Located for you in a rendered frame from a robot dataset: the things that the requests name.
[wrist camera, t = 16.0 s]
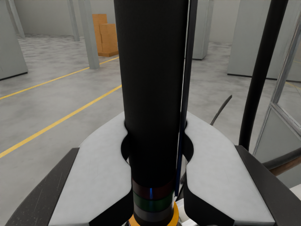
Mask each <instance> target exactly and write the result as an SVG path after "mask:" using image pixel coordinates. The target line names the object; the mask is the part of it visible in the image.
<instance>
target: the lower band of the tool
mask: <svg viewBox="0 0 301 226"><path fill-rule="evenodd" d="M173 207H174V214H173V218H172V220H171V221H170V223H169V224H168V225H167V226H176V225H177V222H178V217H179V211H178V207H177V204H176V202H175V201H174V206H173ZM129 222H130V225H131V226H140V225H139V224H138V223H137V222H136V220H135V218H134V216H133V215H132V217H131V218H130V219H129Z"/></svg>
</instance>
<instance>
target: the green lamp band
mask: <svg viewBox="0 0 301 226"><path fill-rule="evenodd" d="M174 195H175V186H174V189H173V191H172V192H171V193H170V194H169V195H168V196H167V197H165V198H163V199H160V200H146V199H143V198H141V197H139V196H138V195H137V194H136V193H135V192H134V191H133V200H134V202H135V203H136V205H137V206H139V207H140V208H142V209H144V210H147V211H159V210H162V209H164V208H166V207H168V206H169V205H170V204H171V202H172V201H173V199H174Z"/></svg>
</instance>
